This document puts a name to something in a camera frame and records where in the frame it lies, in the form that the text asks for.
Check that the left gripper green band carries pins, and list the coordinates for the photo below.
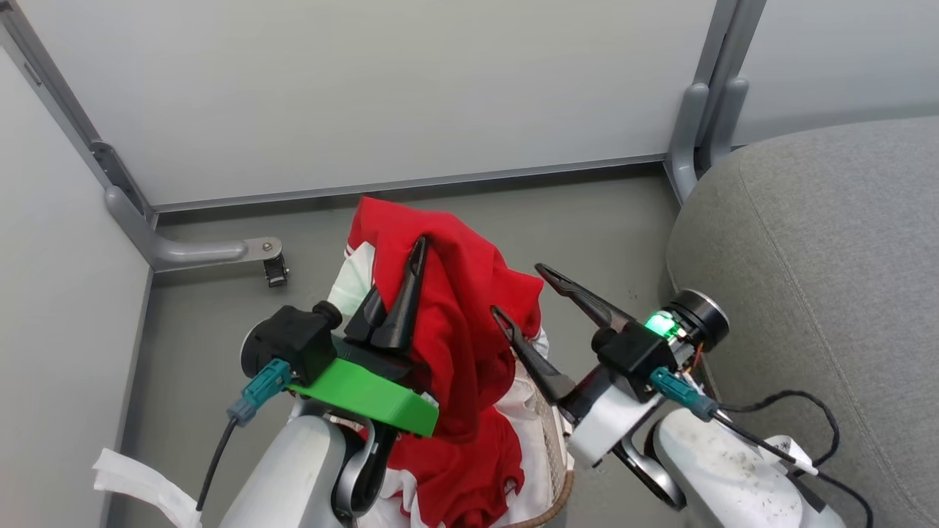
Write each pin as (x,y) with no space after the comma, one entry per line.
(367,396)

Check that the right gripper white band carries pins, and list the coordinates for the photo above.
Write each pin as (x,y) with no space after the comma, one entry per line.
(609,422)

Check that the red and white garment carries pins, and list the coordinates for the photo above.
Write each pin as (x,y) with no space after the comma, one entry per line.
(469,308)

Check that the black caster wheel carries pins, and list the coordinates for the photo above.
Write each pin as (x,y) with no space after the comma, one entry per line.
(276,273)

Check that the grey partition foot with bolt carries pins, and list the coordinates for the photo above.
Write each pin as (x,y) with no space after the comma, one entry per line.
(183,251)

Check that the grey fabric sofa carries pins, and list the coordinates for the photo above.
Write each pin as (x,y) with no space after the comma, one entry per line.
(843,257)

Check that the white paper scrap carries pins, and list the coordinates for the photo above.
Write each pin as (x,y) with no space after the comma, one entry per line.
(139,480)

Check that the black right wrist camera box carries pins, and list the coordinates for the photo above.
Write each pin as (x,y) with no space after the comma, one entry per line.
(634,352)

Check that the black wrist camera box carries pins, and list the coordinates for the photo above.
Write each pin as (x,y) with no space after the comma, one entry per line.
(634,352)
(293,341)

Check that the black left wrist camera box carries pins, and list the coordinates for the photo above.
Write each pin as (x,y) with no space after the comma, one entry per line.
(293,341)

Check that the grey partition bottom rail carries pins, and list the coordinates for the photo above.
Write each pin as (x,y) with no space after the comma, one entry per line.
(411,183)

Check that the grey double partition post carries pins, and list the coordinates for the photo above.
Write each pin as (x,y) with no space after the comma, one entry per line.
(722,44)

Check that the grey partition post with hinge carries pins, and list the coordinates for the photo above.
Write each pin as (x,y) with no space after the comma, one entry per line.
(59,95)

